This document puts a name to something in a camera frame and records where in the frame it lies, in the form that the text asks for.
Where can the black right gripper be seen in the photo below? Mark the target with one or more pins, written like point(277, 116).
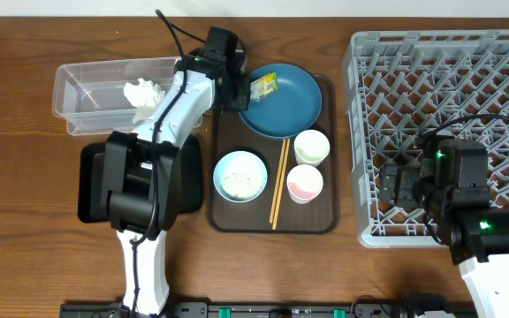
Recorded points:
point(396, 183)

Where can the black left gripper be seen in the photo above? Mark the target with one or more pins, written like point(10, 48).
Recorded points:
point(242, 102)

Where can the yellow snack wrapper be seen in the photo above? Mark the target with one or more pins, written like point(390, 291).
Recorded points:
point(264, 86)

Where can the white tissue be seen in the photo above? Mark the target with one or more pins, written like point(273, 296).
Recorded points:
point(145, 95)

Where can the pink cup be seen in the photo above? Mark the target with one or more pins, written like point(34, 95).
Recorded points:
point(304, 183)

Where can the light blue bowl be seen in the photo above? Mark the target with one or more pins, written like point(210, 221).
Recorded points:
point(240, 176)

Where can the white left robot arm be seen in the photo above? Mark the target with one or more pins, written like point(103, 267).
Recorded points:
point(191, 94)

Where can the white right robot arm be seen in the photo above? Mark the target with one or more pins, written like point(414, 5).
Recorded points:
point(451, 187)

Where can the grey dishwasher rack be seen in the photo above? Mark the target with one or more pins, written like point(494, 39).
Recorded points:
point(399, 84)

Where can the clear plastic waste bin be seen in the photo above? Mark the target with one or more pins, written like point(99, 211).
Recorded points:
point(90, 97)

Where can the black waste tray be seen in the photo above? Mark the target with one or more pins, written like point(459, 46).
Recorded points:
point(88, 185)

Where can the brown serving tray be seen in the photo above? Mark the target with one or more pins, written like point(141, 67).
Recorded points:
point(319, 216)

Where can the dark blue plate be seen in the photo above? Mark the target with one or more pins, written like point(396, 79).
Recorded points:
point(293, 108)

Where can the pale green cup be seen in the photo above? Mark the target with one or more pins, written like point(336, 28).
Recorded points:
point(311, 147)

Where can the right wooden chopstick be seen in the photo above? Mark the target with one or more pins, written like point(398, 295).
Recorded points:
point(281, 185)

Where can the wooden chopstick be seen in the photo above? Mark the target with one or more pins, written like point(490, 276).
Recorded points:
point(281, 185)
point(275, 193)

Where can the left wooden chopstick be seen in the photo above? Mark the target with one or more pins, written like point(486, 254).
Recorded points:
point(275, 193)

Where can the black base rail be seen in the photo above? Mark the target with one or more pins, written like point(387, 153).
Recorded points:
point(423, 305)

